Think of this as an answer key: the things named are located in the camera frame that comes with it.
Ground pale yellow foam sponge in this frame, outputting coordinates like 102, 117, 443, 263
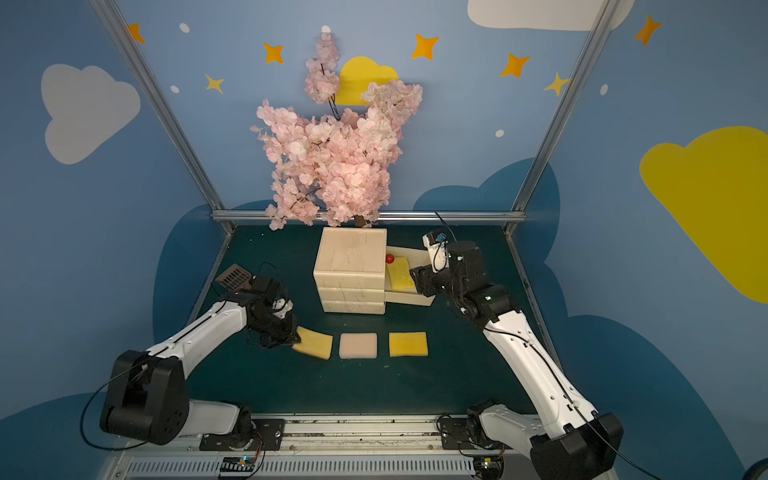
292, 327, 333, 360

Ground pink sponge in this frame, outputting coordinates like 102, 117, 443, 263
339, 333, 378, 360

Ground white three-drawer cabinet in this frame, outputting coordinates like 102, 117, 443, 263
313, 227, 387, 315

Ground bright yellow porous sponge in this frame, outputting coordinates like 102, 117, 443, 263
386, 256, 416, 293

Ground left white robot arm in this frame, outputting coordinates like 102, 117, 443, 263
99, 273, 301, 451

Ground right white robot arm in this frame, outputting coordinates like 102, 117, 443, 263
410, 225, 624, 479

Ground green circuit board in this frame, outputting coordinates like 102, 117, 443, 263
218, 456, 256, 477

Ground pink cherry blossom tree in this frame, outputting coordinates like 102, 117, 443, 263
251, 32, 423, 231

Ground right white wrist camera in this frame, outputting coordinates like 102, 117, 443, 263
422, 229, 448, 273

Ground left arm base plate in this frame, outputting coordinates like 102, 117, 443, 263
199, 418, 286, 452

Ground rear aluminium frame bar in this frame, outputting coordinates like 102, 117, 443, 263
211, 210, 526, 224

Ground aluminium mounting rail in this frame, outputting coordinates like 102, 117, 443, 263
98, 414, 538, 479

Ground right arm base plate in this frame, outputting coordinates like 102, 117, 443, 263
435, 415, 502, 451

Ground right aluminium frame post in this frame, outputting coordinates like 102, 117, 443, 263
511, 0, 622, 217

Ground aluminium frame post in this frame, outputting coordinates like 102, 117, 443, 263
511, 0, 622, 217
90, 0, 224, 210

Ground left aluminium frame post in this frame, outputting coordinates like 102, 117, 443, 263
90, 0, 224, 210

